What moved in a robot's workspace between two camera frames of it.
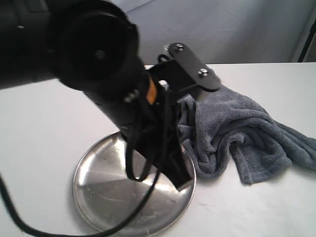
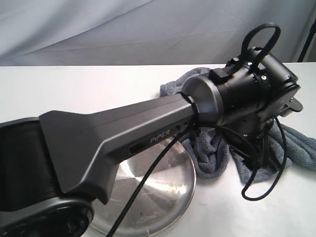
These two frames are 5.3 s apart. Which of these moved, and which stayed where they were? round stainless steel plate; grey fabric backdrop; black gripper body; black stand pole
Moved: black gripper body
Stayed: black stand pole; round stainless steel plate; grey fabric backdrop
